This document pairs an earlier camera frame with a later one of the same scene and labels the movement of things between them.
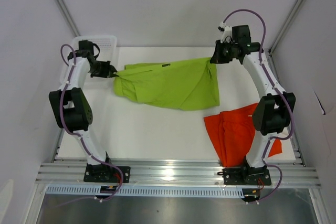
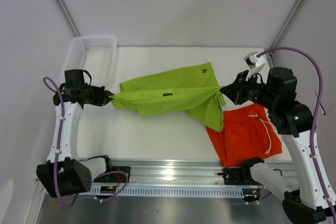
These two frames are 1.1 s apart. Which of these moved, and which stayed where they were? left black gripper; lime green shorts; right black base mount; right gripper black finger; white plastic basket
Moved: lime green shorts; right gripper black finger; left black gripper
Stayed: white plastic basket; right black base mount
